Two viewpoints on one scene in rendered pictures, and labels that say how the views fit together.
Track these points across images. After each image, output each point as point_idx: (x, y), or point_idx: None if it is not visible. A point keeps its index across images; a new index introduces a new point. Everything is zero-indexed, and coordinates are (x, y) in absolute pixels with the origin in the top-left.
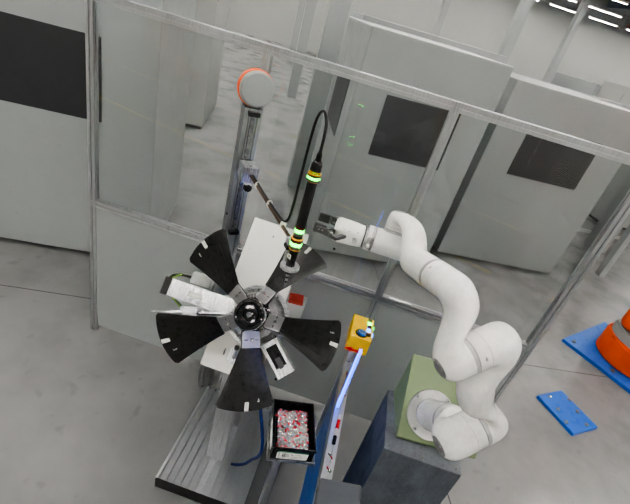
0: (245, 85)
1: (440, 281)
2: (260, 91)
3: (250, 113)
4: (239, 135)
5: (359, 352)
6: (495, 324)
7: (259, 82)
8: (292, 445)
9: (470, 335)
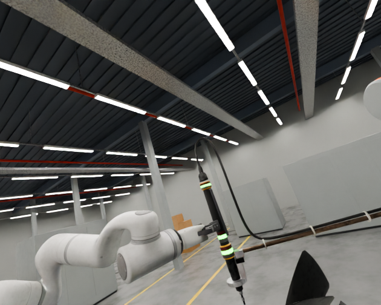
0: (367, 106)
1: None
2: None
3: None
4: None
5: None
6: (8, 281)
7: (374, 94)
8: None
9: (34, 281)
